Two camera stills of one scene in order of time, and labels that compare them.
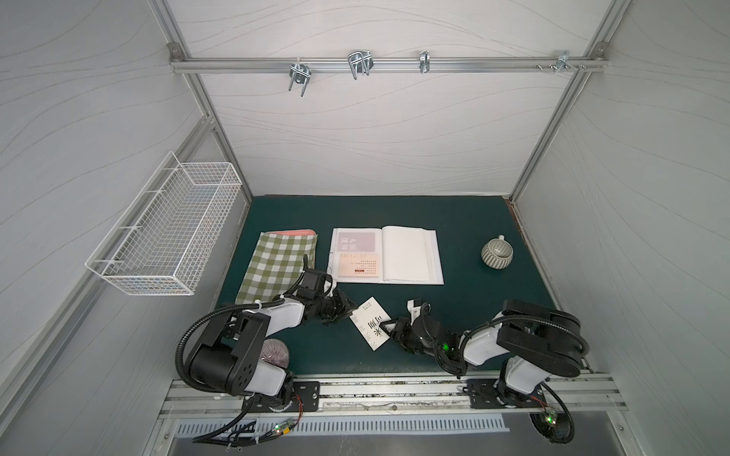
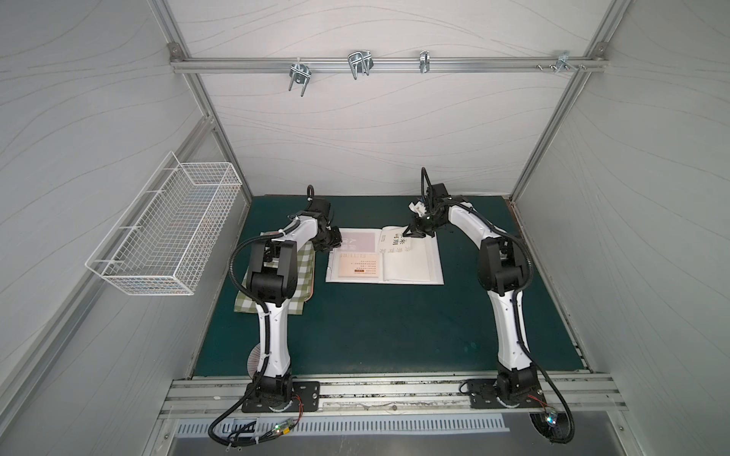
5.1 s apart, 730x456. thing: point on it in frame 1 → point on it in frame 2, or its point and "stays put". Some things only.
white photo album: (385, 256) stays put
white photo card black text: (367, 318) → (394, 241)
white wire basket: (162, 242) stays put
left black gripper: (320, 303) → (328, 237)
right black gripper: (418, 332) → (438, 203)
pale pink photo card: (358, 265) stays put
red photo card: (355, 241) stays put
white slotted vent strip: (255, 428) stays put
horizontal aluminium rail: (388, 65) stays put
